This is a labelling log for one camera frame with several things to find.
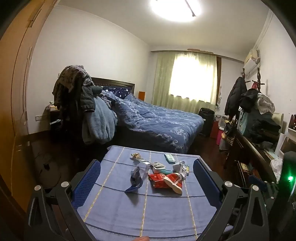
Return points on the white air conditioner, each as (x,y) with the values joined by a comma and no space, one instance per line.
(252,62)

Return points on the silver blister pack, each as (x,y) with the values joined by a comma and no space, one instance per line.
(158,165)

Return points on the red box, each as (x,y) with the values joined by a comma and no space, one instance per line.
(214,129)

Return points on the white medicine box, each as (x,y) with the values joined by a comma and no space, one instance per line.
(165,171)

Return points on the dark puffer jacket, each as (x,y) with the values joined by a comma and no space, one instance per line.
(87,97)

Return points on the white plastic bag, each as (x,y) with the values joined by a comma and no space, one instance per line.
(276,165)

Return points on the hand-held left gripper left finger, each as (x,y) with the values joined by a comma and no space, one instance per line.
(89,183)

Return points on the dark wooden dresser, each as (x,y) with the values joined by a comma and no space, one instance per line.
(249,153)

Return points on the blue striped tablecloth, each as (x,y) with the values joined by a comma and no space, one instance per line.
(115,208)

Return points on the red and white pouch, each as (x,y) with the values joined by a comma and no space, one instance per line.
(174,182)

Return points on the silver foil wrapper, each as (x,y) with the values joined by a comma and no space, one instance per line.
(145,164)

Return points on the white tissue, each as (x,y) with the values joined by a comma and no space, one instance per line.
(180,168)

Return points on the orange box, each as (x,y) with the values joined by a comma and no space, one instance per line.
(141,95)

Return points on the grey patterned garment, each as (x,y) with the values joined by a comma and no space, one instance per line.
(69,78)

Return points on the wooden coat rack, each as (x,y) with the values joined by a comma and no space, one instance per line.
(258,75)

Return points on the teal printed bag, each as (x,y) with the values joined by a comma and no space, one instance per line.
(242,122)

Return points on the crumpled beige paper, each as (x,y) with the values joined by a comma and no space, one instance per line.
(136,156)

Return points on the dark nightstand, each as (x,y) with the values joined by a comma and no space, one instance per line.
(54,118)

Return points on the black hanging garment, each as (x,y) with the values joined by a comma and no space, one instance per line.
(248,98)

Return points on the wooden wardrobe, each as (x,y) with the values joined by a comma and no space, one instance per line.
(13,92)

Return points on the black suitcase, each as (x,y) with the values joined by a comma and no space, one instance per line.
(205,122)

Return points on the white fan heater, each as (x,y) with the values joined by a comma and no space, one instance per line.
(223,121)

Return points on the red packet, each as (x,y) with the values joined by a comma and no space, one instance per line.
(157,179)

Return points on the pink box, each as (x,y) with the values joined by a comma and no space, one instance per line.
(219,137)

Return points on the wall socket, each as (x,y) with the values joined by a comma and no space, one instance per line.
(37,117)

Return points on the pale green curtain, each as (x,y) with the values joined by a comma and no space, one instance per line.
(192,78)

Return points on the blue patterned duvet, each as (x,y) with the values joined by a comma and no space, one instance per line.
(157,120)

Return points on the dark wooden bed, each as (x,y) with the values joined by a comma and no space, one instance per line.
(113,83)

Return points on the dark folded clothes pile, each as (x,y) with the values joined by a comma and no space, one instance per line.
(263,125)

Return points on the striped bag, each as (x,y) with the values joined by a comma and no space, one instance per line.
(229,139)

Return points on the blue plastic wrapper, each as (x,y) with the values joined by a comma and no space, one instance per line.
(135,182)

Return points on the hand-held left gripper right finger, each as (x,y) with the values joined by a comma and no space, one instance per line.
(205,183)

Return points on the round ceiling lamp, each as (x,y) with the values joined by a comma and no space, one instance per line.
(175,9)

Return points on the star print pillow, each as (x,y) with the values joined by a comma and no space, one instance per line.
(115,90)

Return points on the green tissue packet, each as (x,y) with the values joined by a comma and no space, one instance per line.
(170,158)

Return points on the white garment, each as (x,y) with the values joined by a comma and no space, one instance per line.
(266,104)

